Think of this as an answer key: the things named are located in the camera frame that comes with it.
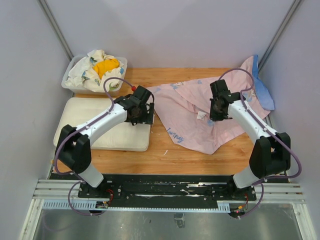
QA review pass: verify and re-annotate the cream bear print pillow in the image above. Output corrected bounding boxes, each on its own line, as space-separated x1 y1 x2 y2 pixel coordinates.
53 97 151 152

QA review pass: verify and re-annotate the blue pink snowflake pillowcase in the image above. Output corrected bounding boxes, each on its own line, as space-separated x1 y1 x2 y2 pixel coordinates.
148 55 275 155

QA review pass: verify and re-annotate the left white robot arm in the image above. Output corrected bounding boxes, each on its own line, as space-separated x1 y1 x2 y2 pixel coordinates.
53 85 155 198

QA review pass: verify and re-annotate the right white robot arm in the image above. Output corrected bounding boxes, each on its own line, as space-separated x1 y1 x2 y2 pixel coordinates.
209 79 291 200

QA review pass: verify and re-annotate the orange cloth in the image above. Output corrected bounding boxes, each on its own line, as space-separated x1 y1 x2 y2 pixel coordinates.
93 58 120 79

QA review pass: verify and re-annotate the cream patterned crumpled cloth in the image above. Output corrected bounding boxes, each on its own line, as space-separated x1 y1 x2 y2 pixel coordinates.
64 49 128 94

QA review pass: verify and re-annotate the clear plastic bin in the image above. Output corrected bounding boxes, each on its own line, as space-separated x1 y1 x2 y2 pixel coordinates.
61 54 129 97

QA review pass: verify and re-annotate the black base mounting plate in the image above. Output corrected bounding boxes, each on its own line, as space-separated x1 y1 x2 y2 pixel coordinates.
78 174 257 210

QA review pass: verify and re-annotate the grey slotted cable duct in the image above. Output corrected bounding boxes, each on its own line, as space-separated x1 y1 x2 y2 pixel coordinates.
42 199 231 213

